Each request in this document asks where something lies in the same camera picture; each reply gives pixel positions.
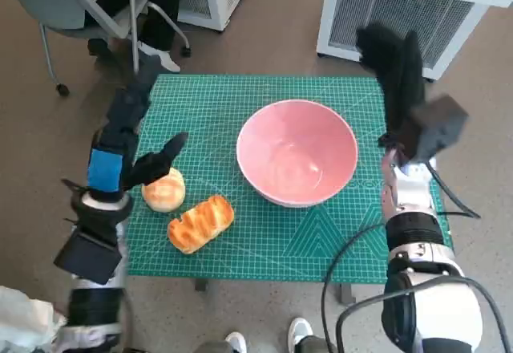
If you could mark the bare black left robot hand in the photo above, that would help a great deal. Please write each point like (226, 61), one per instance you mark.
(104, 170)

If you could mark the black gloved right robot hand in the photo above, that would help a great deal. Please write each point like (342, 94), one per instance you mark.
(401, 76)

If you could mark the long toy bread loaf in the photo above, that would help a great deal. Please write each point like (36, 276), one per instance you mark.
(200, 222)

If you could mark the pink bowl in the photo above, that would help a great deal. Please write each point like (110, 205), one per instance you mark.
(296, 148)

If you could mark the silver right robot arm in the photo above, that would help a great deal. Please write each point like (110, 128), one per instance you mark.
(413, 228)

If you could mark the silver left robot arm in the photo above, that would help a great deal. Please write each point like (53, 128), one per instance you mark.
(96, 305)

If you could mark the round toy bread bun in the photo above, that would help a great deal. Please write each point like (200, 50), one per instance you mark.
(166, 194)

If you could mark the large white grille cabinet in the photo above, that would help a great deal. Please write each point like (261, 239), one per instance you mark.
(401, 12)

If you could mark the grey office chair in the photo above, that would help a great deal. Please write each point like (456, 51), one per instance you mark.
(40, 4)

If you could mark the green cutting mat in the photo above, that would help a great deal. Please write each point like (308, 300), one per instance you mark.
(280, 240)

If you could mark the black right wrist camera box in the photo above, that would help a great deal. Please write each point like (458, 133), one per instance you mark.
(441, 128)

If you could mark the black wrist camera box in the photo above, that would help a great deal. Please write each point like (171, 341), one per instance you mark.
(88, 256)
(441, 128)

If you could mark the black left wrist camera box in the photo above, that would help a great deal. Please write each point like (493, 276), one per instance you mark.
(88, 256)

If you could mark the table leg bracket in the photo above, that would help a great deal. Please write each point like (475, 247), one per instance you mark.
(348, 293)
(201, 285)

